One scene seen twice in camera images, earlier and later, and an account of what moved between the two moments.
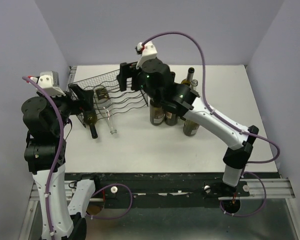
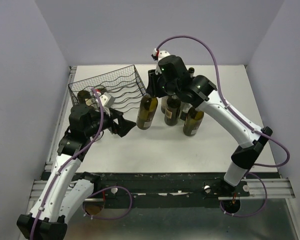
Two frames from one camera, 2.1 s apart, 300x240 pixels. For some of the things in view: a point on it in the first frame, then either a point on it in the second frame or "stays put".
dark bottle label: [156, 113] to [148, 107]
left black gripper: [85, 101] to [124, 126]
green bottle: [190, 127] stays put
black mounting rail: [161, 189] stays put
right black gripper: [128, 70] to [152, 88]
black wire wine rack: [109, 99] stays put
